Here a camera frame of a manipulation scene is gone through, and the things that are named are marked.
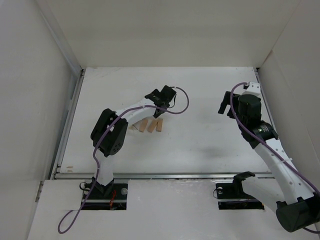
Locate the clear plastic box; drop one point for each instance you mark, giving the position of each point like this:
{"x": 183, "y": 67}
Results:
{"x": 136, "y": 126}

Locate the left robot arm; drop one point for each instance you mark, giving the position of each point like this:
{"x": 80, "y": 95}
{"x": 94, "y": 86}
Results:
{"x": 109, "y": 132}

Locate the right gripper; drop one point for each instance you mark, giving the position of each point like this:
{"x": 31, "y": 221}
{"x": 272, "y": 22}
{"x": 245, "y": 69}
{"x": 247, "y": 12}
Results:
{"x": 225, "y": 101}

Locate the front aluminium rail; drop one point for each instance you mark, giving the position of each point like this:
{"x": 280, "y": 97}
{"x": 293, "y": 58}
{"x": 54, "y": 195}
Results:
{"x": 168, "y": 176}

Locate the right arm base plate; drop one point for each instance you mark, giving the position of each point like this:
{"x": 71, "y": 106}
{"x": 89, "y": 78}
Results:
{"x": 229, "y": 199}

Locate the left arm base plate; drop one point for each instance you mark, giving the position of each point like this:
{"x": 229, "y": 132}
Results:
{"x": 112, "y": 197}

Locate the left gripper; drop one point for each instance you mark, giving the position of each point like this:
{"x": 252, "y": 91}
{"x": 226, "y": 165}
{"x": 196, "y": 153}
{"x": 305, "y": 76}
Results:
{"x": 158, "y": 110}

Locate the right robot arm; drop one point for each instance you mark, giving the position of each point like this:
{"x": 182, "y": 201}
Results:
{"x": 297, "y": 203}

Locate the wooden block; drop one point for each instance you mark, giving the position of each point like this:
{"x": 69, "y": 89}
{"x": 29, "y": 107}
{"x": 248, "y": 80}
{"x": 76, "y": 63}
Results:
{"x": 143, "y": 125}
{"x": 159, "y": 125}
{"x": 152, "y": 126}

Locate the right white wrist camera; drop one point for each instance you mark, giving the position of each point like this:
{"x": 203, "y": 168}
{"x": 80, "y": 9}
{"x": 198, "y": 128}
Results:
{"x": 252, "y": 88}

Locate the white foam front board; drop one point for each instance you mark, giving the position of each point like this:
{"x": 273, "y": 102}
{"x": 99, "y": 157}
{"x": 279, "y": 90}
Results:
{"x": 156, "y": 210}

